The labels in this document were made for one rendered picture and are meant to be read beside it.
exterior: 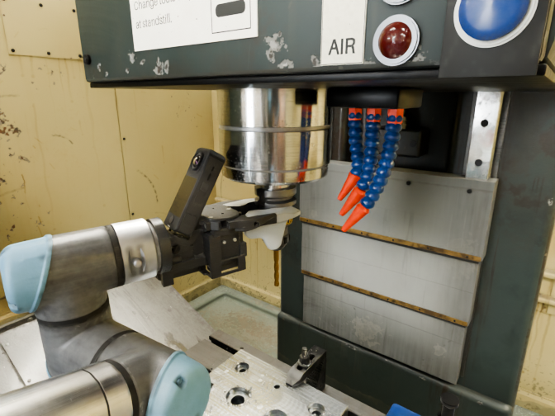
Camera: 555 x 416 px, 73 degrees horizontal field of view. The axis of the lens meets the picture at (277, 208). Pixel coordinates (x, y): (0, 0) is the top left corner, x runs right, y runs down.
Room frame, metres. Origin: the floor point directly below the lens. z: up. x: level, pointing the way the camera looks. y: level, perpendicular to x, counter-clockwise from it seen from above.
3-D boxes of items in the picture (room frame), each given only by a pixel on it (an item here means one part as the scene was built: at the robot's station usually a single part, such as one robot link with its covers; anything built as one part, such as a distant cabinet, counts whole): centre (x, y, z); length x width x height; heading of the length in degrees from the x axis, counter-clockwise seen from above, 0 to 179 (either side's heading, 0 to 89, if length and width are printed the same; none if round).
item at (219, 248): (0.47, 0.11, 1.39); 0.12 x 0.08 x 0.09; 125
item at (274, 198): (0.55, 0.00, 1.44); 0.06 x 0.06 x 0.03
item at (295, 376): (0.71, -0.06, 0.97); 0.13 x 0.03 x 0.15; 143
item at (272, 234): (0.51, 0.00, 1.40); 0.09 x 0.03 x 0.06; 111
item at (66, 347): (0.38, 0.22, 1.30); 0.11 x 0.08 x 0.11; 58
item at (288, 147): (0.55, 0.00, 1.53); 0.16 x 0.16 x 0.12
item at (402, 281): (0.90, -0.27, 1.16); 0.48 x 0.05 x 0.51; 53
